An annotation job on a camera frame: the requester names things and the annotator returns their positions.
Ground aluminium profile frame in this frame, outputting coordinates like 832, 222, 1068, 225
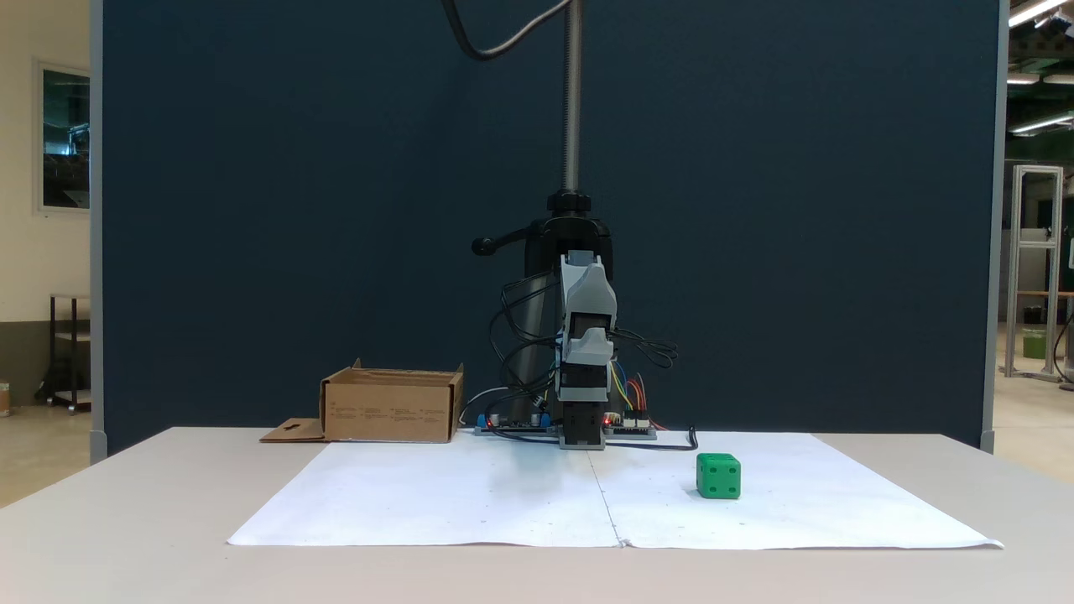
1004, 164, 1066, 382

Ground wide ribbed grey gripper finger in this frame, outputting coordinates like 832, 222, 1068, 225
563, 327, 615, 367

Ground brown cardboard box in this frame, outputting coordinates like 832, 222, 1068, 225
259, 358, 466, 445

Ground green die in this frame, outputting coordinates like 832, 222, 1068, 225
696, 453, 743, 502

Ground dark blue partition panel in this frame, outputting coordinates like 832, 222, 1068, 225
90, 0, 1009, 460

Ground dark shelf cart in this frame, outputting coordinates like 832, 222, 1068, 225
34, 293, 91, 416

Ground black tripod with metal pole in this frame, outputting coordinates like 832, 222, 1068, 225
471, 0, 615, 424

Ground wall window frame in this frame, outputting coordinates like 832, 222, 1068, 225
33, 58, 91, 216

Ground grey camera cable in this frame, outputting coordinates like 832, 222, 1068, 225
441, 0, 574, 62

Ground circuit board with blue parts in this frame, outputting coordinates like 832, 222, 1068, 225
473, 410, 561, 438

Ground circuit board with jumper wires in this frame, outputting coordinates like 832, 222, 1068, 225
603, 411, 659, 441

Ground coloured jumper wires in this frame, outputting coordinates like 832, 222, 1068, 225
610, 360, 653, 419

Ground thin white cable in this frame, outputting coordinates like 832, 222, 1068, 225
458, 385, 511, 426

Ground white paper sheet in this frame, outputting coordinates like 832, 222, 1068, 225
587, 431, 1005, 552
227, 436, 624, 549

